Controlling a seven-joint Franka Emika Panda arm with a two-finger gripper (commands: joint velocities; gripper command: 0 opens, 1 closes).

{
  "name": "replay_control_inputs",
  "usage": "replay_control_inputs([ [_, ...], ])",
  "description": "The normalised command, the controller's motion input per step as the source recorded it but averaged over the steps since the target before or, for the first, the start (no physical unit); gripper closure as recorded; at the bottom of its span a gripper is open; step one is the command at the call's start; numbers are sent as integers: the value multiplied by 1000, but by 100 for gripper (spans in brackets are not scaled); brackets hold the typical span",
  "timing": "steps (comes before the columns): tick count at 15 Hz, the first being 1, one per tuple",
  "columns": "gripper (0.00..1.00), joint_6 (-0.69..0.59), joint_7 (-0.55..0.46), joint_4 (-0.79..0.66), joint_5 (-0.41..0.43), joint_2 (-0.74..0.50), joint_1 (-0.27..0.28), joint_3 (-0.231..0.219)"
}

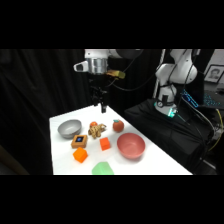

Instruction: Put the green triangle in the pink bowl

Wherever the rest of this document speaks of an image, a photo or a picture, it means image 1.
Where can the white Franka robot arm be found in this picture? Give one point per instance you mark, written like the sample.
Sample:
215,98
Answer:
173,75

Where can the black robot stand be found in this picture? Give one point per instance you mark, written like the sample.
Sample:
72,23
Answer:
166,133

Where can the green status light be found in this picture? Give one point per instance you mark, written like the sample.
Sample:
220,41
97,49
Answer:
171,112

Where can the framed picture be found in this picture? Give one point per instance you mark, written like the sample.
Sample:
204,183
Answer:
214,74

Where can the grey bowl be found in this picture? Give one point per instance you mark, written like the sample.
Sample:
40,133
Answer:
69,128

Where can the wooden block with blue print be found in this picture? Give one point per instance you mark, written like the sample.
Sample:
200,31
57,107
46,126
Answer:
79,141

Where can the yellowish wrist camera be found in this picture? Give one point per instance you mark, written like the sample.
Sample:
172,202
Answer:
116,73

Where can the green triangle block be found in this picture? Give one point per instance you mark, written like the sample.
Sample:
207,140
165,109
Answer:
102,168

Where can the red-orange rectangular block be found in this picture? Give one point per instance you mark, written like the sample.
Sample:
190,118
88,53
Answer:
105,143

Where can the brown toy animal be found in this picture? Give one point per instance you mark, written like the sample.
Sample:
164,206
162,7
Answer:
96,131

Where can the pink bowl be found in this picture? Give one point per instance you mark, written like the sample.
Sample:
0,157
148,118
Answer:
131,145

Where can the blue-lit device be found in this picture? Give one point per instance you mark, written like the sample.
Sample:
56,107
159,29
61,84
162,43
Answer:
200,99

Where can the black curtain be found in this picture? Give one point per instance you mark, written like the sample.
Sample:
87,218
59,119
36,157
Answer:
36,100

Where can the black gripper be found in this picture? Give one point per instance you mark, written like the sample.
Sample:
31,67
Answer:
97,83

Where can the orange toy fruit teal stem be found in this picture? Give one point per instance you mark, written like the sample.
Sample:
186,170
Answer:
118,126

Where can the small orange ball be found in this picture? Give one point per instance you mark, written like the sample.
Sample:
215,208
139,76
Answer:
93,124

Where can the orange cube block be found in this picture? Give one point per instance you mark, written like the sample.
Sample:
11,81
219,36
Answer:
80,155

